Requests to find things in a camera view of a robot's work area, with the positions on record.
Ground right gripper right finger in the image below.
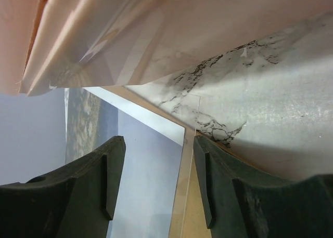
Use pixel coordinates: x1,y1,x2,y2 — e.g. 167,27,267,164
193,136,332,237

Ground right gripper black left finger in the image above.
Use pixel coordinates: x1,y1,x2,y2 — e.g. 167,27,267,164
1,136,126,237

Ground landscape photo print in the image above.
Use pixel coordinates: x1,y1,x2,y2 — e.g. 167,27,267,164
65,88,183,237

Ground clear acrylic sheet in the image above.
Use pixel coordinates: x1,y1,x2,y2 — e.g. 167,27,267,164
169,94,200,238

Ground pink wooden picture frame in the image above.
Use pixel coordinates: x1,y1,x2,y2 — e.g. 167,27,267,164
1,0,332,96

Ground brown cardboard backing board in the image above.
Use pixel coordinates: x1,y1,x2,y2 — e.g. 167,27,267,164
99,86,211,237

